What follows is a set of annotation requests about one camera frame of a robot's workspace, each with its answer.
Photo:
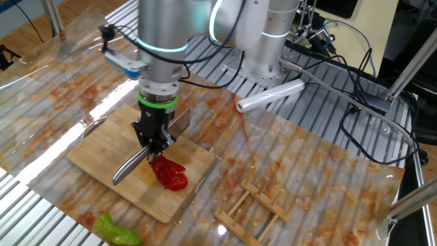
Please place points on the aluminium frame post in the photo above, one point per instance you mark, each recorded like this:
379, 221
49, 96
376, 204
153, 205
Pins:
413, 61
53, 17
413, 201

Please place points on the cut red chili slice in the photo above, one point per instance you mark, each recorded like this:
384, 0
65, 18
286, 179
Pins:
177, 184

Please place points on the steel cleaver knife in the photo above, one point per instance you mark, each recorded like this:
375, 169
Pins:
131, 167

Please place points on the bamboo cutting board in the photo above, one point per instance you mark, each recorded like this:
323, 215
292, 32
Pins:
102, 150

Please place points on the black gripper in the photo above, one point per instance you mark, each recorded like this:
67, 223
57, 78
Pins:
157, 121

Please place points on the beige board panel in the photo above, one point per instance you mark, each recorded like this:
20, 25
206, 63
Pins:
358, 34

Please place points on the white plastic roll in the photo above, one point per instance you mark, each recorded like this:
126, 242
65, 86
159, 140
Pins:
269, 95

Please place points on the black tripod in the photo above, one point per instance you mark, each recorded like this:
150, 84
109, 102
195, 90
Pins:
8, 56

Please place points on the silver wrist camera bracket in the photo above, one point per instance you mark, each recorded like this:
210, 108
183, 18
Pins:
123, 63

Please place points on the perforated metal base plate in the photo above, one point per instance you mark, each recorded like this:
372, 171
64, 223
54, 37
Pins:
269, 81

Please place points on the wooden peg rack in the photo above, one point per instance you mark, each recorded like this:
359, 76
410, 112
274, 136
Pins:
259, 198

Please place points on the large green pepper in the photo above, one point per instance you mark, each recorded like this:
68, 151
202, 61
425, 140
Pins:
116, 232

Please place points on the red pepper piece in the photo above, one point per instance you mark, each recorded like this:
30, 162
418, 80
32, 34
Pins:
167, 169

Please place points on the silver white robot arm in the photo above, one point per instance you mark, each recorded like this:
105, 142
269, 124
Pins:
164, 34

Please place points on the marble pattern plastic mat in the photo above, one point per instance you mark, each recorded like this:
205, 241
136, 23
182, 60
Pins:
307, 171

